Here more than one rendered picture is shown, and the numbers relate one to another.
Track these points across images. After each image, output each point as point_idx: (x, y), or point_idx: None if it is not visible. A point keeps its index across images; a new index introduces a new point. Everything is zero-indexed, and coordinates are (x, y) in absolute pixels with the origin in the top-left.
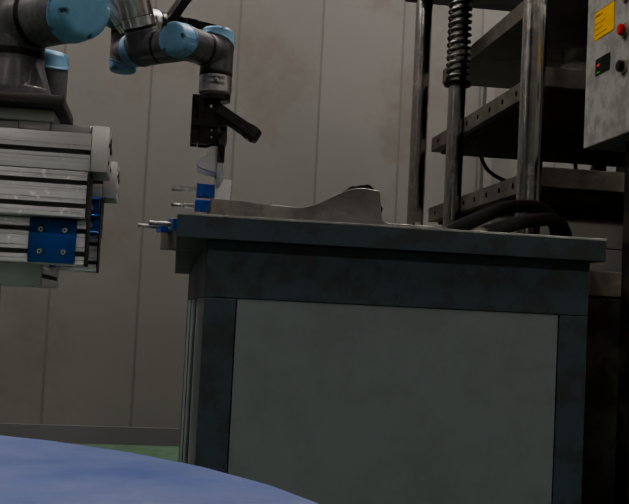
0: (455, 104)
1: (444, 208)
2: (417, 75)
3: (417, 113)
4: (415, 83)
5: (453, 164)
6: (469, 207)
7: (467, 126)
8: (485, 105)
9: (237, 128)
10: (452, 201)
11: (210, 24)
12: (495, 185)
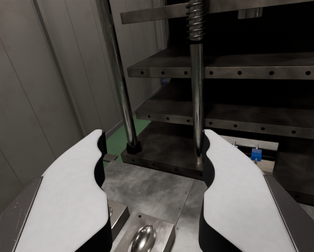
0: (202, 59)
1: (198, 129)
2: (108, 20)
3: (116, 53)
4: (108, 28)
5: (203, 102)
6: (224, 128)
7: (213, 75)
8: (260, 67)
9: None
10: (203, 124)
11: (305, 220)
12: (285, 127)
